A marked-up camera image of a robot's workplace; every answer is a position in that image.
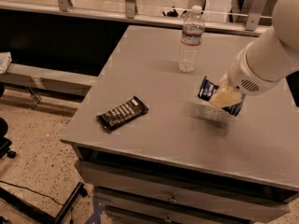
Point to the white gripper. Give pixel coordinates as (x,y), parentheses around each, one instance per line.
(243,75)

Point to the blue rxbar blueberry bar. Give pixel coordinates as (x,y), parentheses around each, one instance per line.
(207,89)

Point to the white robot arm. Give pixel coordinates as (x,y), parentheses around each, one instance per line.
(261,64)

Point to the black rxbar snack bar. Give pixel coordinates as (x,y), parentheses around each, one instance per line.
(122,114)

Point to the clear plastic water bottle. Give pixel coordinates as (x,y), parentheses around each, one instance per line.
(192,31)

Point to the grey drawer cabinet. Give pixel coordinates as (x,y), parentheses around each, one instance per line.
(185,162)

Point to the black office chair base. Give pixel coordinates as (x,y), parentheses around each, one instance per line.
(4,142)

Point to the metal window frame rail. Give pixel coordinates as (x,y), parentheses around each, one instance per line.
(240,17)

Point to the grey metal bench rail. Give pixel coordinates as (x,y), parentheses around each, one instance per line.
(36,78)

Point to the black floor stand frame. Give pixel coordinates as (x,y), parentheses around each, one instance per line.
(39,215)

